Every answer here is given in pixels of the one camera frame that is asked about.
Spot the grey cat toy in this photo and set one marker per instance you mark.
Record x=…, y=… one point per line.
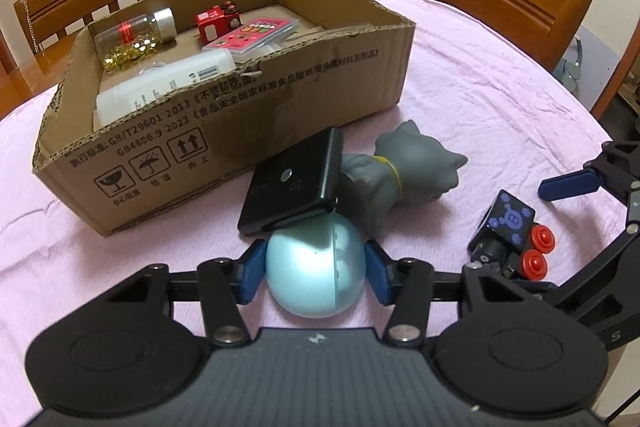
x=410, y=162

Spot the red toy train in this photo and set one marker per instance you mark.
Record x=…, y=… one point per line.
x=212, y=24

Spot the pink cloth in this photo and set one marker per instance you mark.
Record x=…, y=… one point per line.
x=475, y=82

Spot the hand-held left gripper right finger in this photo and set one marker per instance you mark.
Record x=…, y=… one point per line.
x=378, y=274

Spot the cardboard box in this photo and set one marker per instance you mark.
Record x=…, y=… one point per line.
x=225, y=107

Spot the white translucent plastic bottle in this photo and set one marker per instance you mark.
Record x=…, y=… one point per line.
x=165, y=79

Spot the black square power bank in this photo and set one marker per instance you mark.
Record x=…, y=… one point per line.
x=295, y=187

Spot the jar of yellow capsules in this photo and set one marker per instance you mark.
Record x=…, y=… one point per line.
x=130, y=39

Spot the dark blue toy train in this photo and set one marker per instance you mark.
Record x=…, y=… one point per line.
x=507, y=219

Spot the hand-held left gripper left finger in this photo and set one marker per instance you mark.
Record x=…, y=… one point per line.
x=252, y=274

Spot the teal egg-shaped case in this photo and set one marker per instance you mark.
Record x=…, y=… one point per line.
x=310, y=267

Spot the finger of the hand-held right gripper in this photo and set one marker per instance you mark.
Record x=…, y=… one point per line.
x=570, y=185
x=600, y=272

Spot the pink card box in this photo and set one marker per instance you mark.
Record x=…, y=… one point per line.
x=255, y=34

